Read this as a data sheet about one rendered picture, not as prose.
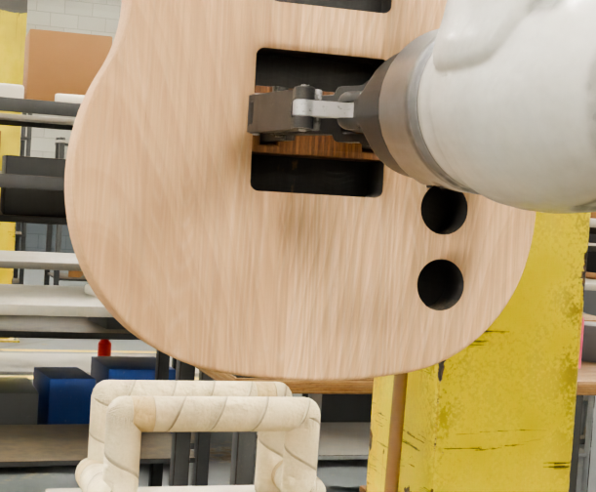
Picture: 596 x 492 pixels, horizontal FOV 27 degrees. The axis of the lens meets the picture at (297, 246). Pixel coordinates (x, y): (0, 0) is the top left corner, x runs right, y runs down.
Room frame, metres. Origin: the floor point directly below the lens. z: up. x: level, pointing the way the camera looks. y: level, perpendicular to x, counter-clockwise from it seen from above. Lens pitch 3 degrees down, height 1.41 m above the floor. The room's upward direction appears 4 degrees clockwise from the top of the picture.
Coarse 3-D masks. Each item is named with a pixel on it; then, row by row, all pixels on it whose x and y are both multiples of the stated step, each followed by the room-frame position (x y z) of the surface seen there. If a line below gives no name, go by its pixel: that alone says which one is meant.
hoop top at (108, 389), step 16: (112, 384) 1.14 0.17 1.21; (128, 384) 1.15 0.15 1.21; (144, 384) 1.15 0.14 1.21; (160, 384) 1.16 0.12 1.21; (176, 384) 1.16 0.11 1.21; (192, 384) 1.17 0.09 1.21; (208, 384) 1.18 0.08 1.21; (224, 384) 1.18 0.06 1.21; (240, 384) 1.19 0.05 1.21; (256, 384) 1.19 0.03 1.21; (272, 384) 1.20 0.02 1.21
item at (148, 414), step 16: (112, 400) 1.07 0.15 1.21; (128, 400) 1.07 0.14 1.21; (144, 400) 1.07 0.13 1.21; (160, 400) 1.08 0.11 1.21; (176, 400) 1.08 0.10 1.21; (192, 400) 1.09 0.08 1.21; (208, 400) 1.09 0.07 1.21; (224, 400) 1.09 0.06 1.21; (240, 400) 1.10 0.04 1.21; (256, 400) 1.10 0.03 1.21; (272, 400) 1.11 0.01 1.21; (288, 400) 1.12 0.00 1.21; (304, 400) 1.12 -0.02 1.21; (128, 416) 1.06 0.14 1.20; (144, 416) 1.06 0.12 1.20; (160, 416) 1.07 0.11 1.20; (176, 416) 1.07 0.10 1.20; (192, 416) 1.08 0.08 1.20; (208, 416) 1.08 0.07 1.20; (224, 416) 1.09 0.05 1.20; (240, 416) 1.09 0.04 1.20; (256, 416) 1.10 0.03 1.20; (272, 416) 1.10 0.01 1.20; (288, 416) 1.11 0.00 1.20; (304, 416) 1.11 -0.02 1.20
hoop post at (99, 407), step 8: (96, 400) 1.14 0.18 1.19; (104, 400) 1.14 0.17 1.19; (96, 408) 1.14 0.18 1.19; (104, 408) 1.14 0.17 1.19; (96, 416) 1.14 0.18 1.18; (104, 416) 1.14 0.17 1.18; (96, 424) 1.14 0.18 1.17; (104, 424) 1.14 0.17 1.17; (96, 432) 1.14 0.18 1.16; (104, 432) 1.14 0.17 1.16; (96, 440) 1.14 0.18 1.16; (88, 448) 1.15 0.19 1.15; (96, 448) 1.14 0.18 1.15; (88, 456) 1.14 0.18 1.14; (96, 456) 1.14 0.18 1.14
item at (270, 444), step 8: (264, 432) 1.19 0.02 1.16; (272, 432) 1.19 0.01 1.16; (280, 432) 1.19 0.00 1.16; (264, 440) 1.19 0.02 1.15; (272, 440) 1.19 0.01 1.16; (280, 440) 1.19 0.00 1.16; (264, 448) 1.19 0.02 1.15; (272, 448) 1.19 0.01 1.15; (280, 448) 1.19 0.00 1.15; (264, 456) 1.19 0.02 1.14; (272, 456) 1.19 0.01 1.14; (280, 456) 1.19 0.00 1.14; (256, 464) 1.20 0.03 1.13; (264, 464) 1.19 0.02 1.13; (272, 464) 1.19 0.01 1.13; (256, 472) 1.20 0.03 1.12; (264, 472) 1.19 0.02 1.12; (256, 480) 1.20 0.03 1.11; (264, 480) 1.19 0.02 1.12; (256, 488) 1.20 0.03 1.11; (264, 488) 1.19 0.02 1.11; (272, 488) 1.19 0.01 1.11
